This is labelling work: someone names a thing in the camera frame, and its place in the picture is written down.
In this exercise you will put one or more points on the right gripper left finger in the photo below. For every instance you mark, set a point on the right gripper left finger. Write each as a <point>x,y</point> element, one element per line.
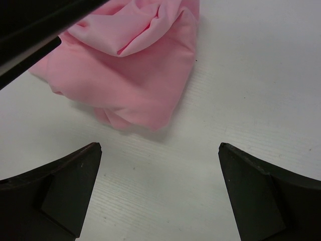
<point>50,202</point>

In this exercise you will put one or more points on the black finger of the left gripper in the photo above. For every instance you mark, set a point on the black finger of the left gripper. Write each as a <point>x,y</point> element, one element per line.
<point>30,30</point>

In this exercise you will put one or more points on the pink t shirt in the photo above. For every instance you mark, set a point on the pink t shirt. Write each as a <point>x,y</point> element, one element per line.
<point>128,60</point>

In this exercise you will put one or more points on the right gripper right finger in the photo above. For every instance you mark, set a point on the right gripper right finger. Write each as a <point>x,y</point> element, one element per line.
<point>269,202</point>

